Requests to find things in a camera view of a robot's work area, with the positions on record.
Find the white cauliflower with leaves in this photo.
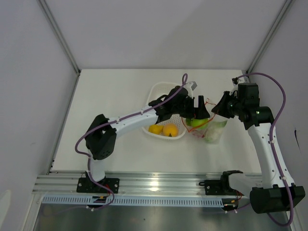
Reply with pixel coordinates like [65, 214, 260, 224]
[204, 120, 227, 143]

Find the right aluminium frame post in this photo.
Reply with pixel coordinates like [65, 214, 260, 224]
[244, 0, 296, 74]

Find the clear orange zip bag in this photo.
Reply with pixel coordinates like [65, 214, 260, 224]
[181, 98, 228, 144]

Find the aluminium frame post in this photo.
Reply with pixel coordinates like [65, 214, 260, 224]
[37, 0, 81, 76]
[244, 0, 296, 74]

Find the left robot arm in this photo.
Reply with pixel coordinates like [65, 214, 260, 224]
[85, 82, 210, 193]

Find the left aluminium frame post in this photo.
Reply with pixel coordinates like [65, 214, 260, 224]
[37, 0, 81, 76]

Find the orange peach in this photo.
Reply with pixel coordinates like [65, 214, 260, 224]
[162, 123, 179, 137]

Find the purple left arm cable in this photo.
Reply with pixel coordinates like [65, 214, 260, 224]
[75, 73, 188, 212]

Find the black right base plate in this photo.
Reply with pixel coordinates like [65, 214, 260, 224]
[198, 170, 243, 196]

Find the white slotted cable duct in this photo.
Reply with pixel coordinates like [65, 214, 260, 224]
[42, 195, 224, 207]

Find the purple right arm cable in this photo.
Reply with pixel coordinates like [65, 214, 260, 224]
[222, 72, 295, 227]

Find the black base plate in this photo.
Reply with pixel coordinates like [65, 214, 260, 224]
[76, 178, 120, 194]
[198, 170, 243, 196]

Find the white perforated plastic basket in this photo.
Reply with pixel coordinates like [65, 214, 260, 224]
[141, 82, 187, 141]

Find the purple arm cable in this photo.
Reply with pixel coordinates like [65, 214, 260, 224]
[222, 72, 295, 227]
[75, 73, 188, 212]

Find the aluminium mounting rail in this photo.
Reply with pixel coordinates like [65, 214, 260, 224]
[32, 171, 295, 199]

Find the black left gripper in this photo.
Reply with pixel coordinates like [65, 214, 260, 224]
[172, 96, 209, 120]

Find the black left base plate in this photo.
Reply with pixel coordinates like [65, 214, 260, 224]
[76, 178, 120, 194]

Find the red grape bunch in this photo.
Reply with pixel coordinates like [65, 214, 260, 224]
[191, 130, 205, 138]

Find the yellow bell pepper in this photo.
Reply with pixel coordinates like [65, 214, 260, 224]
[148, 124, 164, 135]

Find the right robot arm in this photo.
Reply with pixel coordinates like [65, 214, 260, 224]
[212, 83, 306, 214]

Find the green apple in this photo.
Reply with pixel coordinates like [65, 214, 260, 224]
[191, 118, 208, 129]

